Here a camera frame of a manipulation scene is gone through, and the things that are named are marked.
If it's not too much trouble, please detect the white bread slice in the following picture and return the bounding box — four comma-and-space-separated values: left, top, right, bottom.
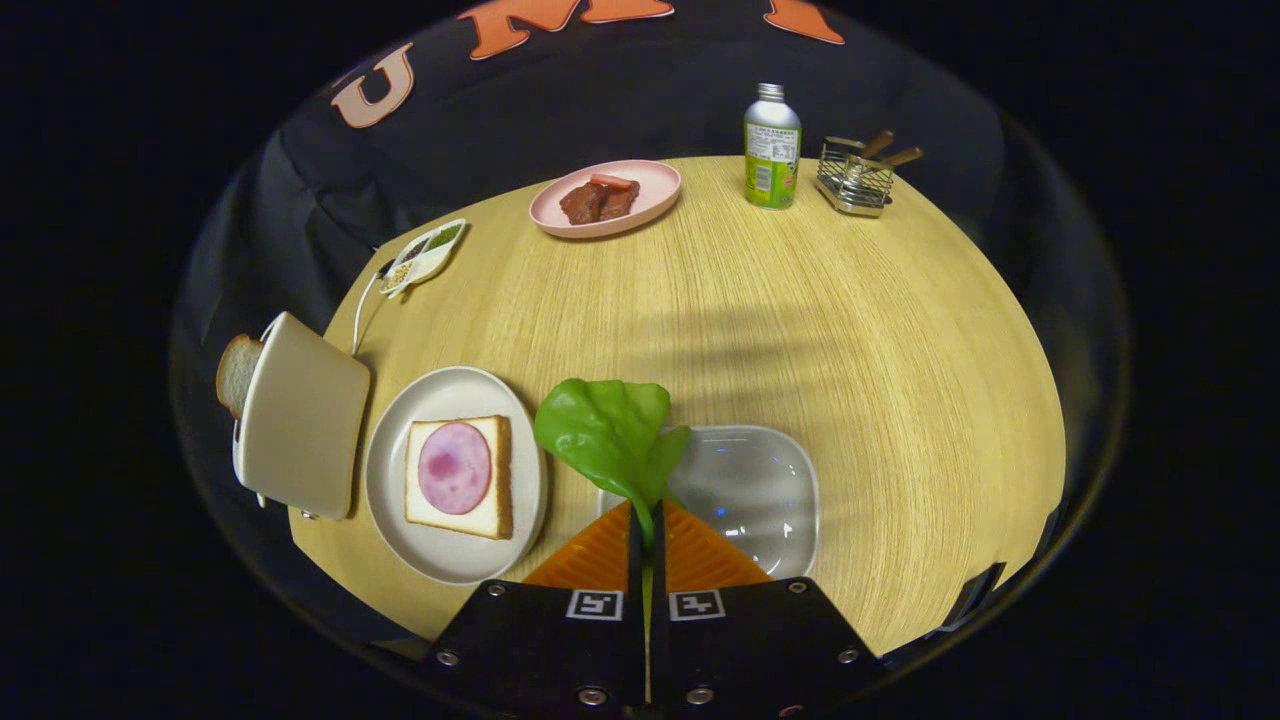
404, 415, 514, 541

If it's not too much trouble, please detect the metal wire basket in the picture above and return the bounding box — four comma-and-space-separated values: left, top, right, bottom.
815, 136, 896, 218

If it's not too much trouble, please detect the pink ham slice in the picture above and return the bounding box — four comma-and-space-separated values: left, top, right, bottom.
417, 422, 493, 516

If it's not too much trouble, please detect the clear plastic tray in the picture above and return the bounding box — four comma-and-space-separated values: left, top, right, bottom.
598, 425, 821, 581

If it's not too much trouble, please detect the toasted bread slice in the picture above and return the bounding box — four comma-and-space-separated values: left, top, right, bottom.
216, 334, 264, 419

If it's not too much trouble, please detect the white power cable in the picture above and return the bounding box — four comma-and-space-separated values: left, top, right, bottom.
350, 262, 393, 357

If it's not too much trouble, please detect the black backdrop cloth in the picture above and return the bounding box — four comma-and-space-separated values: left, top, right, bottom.
175, 0, 1126, 651

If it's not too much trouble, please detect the pink plate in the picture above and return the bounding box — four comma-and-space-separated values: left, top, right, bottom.
529, 159, 683, 240

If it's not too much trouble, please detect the green lettuce leaf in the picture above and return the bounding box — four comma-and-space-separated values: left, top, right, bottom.
533, 377, 692, 551

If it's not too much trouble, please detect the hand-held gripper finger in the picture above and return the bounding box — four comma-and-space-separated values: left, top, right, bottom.
648, 500, 886, 716
418, 500, 649, 716

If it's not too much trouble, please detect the green bottle with silver cap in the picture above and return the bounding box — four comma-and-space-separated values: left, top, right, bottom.
743, 83, 803, 210

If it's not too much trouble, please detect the white toaster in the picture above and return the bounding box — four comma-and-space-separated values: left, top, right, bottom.
232, 311, 372, 522

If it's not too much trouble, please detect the white round plate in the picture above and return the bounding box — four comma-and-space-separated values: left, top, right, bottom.
364, 366, 549, 587

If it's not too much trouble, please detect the white divided bean dish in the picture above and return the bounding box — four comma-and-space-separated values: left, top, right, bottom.
378, 218, 468, 299

